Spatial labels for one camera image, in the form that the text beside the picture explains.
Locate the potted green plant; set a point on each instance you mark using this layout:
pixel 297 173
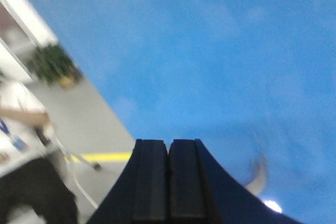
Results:
pixel 52 65

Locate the seated person in black trousers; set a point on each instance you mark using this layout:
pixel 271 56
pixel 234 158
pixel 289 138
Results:
pixel 28 177

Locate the steel door lever handle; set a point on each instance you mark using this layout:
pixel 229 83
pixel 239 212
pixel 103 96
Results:
pixel 257 184

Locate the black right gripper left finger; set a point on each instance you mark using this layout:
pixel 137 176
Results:
pixel 140 193

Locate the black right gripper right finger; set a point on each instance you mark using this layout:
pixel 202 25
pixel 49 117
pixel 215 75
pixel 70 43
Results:
pixel 201 191

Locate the blue door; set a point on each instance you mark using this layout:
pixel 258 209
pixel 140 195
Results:
pixel 244 76

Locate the yellow floor tape line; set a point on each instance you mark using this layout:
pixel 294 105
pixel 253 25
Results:
pixel 107 157

